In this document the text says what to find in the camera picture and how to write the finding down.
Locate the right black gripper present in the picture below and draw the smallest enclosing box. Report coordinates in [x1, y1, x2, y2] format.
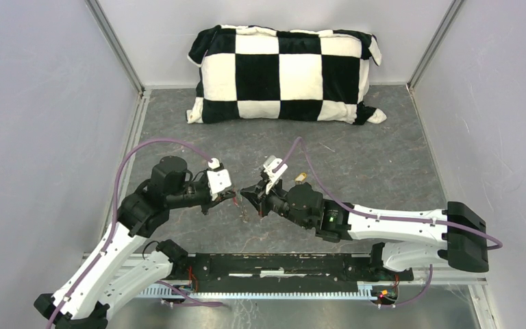
[241, 175, 312, 230]

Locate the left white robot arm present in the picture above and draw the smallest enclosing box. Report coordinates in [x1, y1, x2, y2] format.
[34, 156, 235, 328]

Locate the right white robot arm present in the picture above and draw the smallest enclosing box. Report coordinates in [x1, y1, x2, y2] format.
[240, 182, 489, 280]

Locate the yellow tagged key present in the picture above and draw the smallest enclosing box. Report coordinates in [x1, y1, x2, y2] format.
[294, 172, 308, 184]

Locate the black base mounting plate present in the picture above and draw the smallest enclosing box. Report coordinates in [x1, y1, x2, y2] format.
[165, 254, 414, 293]

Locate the black and white checkered pillow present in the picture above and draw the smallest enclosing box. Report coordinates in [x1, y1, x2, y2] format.
[186, 25, 387, 125]

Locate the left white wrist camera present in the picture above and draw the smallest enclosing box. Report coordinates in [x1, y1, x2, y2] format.
[206, 169, 232, 201]

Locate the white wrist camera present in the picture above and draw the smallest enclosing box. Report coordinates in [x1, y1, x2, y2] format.
[262, 156, 288, 194]
[206, 169, 232, 201]

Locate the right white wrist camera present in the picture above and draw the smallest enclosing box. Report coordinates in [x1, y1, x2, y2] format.
[262, 156, 288, 194]

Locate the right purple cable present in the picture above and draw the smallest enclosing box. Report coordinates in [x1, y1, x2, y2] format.
[273, 136, 504, 310]

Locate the purple cable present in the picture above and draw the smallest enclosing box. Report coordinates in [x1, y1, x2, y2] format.
[45, 138, 224, 329]
[273, 136, 504, 310]

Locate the white slotted cable duct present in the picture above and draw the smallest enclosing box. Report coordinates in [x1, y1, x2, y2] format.
[137, 284, 377, 301]

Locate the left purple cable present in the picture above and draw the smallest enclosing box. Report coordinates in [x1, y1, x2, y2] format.
[45, 138, 224, 329]

